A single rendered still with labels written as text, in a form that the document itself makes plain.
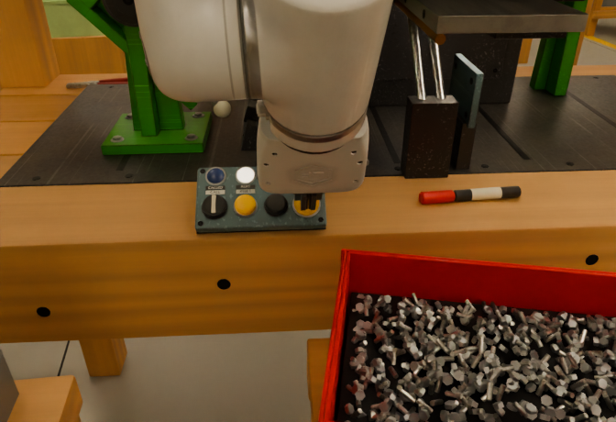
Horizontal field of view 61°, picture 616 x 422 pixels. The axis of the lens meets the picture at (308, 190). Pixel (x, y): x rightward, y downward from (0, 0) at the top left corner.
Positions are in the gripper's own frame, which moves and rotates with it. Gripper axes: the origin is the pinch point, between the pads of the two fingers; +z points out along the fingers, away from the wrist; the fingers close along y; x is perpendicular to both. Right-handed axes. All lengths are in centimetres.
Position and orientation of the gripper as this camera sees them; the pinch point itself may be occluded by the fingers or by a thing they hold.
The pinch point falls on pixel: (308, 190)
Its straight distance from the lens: 57.2
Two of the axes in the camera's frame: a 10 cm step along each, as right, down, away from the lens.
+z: -0.3, 4.2, 9.1
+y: 10.0, -0.3, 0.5
